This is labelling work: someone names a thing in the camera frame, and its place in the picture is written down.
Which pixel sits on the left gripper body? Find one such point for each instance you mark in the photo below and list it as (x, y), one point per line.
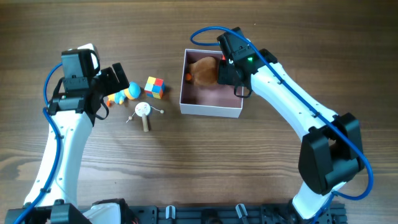
(106, 82)

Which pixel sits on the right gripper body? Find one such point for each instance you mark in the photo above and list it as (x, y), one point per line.
(223, 75)

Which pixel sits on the orange blue duck toy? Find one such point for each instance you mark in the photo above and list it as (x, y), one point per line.
(132, 92)

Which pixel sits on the brown plush toy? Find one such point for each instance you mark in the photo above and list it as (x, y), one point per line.
(204, 72)

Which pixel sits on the colourful puzzle cube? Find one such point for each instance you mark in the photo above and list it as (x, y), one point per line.
(154, 87)

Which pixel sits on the white wooden rattle drum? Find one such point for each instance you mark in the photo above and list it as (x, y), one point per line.
(143, 110)

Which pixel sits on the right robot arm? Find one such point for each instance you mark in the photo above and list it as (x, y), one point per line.
(331, 152)

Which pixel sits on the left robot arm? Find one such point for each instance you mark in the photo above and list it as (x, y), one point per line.
(71, 113)

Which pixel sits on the pink open cardboard box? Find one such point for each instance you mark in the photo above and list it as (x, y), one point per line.
(217, 100)

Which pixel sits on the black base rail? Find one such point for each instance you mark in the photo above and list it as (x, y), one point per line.
(217, 214)

